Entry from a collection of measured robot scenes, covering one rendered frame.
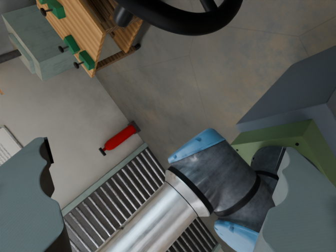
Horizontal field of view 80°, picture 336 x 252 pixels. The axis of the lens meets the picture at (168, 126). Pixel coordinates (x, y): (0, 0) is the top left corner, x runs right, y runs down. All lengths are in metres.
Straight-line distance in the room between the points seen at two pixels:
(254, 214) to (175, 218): 0.18
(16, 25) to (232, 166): 2.13
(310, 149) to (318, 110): 0.10
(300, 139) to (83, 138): 2.63
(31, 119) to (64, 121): 0.36
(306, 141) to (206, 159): 0.27
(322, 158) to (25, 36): 2.20
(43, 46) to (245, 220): 2.06
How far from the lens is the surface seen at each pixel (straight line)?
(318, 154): 0.66
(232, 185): 0.50
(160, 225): 0.48
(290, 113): 0.68
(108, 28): 1.30
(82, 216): 2.93
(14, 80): 3.13
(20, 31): 2.29
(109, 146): 2.80
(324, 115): 0.66
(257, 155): 0.67
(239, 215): 0.53
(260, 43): 1.25
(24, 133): 2.94
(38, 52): 2.19
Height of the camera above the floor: 1.09
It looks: 29 degrees down
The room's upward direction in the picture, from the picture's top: 129 degrees counter-clockwise
